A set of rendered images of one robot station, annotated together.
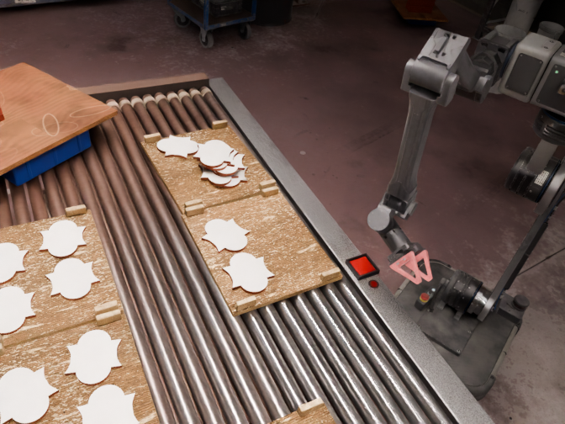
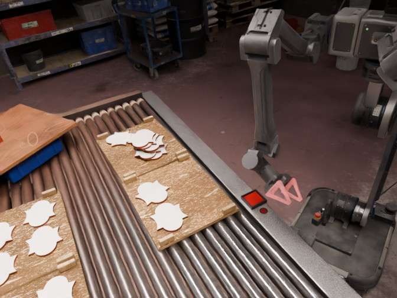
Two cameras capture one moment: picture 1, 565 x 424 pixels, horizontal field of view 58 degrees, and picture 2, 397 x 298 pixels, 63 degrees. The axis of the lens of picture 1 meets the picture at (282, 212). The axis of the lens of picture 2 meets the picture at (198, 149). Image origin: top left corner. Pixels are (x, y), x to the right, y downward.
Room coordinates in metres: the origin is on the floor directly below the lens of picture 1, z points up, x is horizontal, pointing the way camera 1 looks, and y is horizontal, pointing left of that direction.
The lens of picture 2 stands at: (0.12, -0.19, 1.90)
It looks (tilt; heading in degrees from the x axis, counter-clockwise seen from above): 37 degrees down; 8
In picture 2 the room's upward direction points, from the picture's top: 6 degrees counter-clockwise
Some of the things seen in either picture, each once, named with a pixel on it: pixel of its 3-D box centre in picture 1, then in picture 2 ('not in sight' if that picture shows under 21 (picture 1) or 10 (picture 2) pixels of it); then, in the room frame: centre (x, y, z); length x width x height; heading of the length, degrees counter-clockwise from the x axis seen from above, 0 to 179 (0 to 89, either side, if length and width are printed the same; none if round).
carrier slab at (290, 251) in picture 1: (258, 246); (176, 196); (1.08, 0.05, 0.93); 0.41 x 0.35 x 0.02; 34
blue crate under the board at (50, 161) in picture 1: (24, 136); (19, 149); (1.38, 0.91, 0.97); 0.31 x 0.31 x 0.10; 63
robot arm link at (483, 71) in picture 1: (472, 82); (305, 50); (1.35, -0.47, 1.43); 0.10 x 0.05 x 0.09; 149
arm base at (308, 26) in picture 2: (483, 66); (312, 38); (1.42, -0.50, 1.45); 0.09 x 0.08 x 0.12; 59
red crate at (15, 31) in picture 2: not in sight; (26, 22); (4.63, 2.67, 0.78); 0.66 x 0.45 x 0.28; 129
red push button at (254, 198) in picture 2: (361, 267); (253, 199); (1.07, -0.27, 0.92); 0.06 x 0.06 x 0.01; 33
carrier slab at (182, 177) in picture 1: (208, 165); (140, 147); (1.43, 0.29, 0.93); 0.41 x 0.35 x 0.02; 36
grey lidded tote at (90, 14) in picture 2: not in sight; (94, 8); (5.23, 1.90, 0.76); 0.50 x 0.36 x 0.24; 135
